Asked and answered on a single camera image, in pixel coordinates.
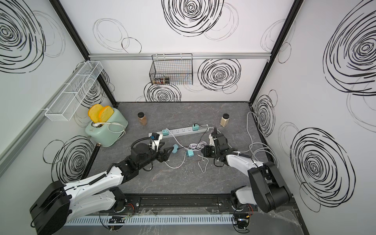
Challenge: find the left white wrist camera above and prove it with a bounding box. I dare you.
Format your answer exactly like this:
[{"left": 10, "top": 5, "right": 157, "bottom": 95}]
[{"left": 149, "top": 132, "right": 165, "bottom": 151}]

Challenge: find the black wire basket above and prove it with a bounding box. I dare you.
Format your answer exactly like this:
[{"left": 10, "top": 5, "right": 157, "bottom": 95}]
[{"left": 149, "top": 53, "right": 193, "bottom": 85}]

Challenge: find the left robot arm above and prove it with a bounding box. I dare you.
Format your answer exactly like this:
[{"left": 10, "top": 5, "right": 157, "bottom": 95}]
[{"left": 29, "top": 133, "right": 174, "bottom": 235}]

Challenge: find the white wire shelf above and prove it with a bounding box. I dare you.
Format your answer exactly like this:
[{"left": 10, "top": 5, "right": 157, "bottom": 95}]
[{"left": 45, "top": 61, "right": 103, "bottom": 121}]

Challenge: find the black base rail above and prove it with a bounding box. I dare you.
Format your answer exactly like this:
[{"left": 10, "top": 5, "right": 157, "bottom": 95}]
[{"left": 60, "top": 192, "right": 297, "bottom": 213}]

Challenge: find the white power strip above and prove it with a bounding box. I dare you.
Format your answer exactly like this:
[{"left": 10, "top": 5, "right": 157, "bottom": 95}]
[{"left": 163, "top": 126, "right": 208, "bottom": 138}]

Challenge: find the beige spice jar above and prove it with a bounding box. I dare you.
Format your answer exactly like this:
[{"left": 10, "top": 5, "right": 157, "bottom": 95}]
[{"left": 220, "top": 113, "right": 230, "bottom": 127}]

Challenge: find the white slotted cable duct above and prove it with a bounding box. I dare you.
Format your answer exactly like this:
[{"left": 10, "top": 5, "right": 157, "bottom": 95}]
[{"left": 66, "top": 214, "right": 233, "bottom": 227}]

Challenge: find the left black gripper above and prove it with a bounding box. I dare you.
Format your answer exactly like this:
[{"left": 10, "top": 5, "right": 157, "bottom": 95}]
[{"left": 137, "top": 140, "right": 174, "bottom": 171}]

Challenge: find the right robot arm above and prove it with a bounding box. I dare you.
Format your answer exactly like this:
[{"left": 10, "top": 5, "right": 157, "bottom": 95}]
[{"left": 201, "top": 128, "right": 293, "bottom": 212}]

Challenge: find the yellow toast slice left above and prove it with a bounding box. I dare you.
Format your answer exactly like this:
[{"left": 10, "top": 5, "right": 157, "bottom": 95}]
[{"left": 88, "top": 104, "right": 104, "bottom": 123}]

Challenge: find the mint green toaster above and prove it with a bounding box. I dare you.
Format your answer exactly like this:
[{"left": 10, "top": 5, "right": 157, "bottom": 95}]
[{"left": 85, "top": 108, "right": 128, "bottom": 147}]

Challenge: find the thin black cable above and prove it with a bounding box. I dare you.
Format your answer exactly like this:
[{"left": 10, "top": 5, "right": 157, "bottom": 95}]
[{"left": 177, "top": 123, "right": 211, "bottom": 150}]

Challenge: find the brown spice jar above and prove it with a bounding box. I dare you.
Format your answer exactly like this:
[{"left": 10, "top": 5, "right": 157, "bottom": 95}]
[{"left": 138, "top": 112, "right": 147, "bottom": 126}]

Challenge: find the yellow toast slice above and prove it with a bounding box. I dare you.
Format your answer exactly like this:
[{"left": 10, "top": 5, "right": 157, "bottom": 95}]
[
  {"left": 99, "top": 106, "right": 114, "bottom": 122},
  {"left": 88, "top": 104, "right": 104, "bottom": 123}
]

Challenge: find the white charging cable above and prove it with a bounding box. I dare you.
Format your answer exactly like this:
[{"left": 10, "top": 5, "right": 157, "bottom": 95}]
[{"left": 163, "top": 152, "right": 188, "bottom": 169}]

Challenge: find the white toaster cord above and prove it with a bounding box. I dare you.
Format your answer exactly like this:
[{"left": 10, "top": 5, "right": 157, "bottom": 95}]
[{"left": 93, "top": 121, "right": 127, "bottom": 134}]

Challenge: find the white power strip cord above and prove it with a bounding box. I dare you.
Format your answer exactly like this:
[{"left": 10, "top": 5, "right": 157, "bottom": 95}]
[{"left": 208, "top": 111, "right": 279, "bottom": 168}]

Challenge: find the yellow toast slice right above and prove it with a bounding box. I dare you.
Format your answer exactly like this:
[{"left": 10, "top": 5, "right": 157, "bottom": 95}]
[{"left": 99, "top": 106, "right": 114, "bottom": 122}]

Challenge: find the blue earbud case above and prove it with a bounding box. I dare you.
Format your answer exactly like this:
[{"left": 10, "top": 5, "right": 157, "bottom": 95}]
[{"left": 172, "top": 144, "right": 179, "bottom": 154}]

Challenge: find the lilac cable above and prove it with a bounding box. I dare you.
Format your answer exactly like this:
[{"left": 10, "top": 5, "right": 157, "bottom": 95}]
[{"left": 165, "top": 127, "right": 210, "bottom": 174}]

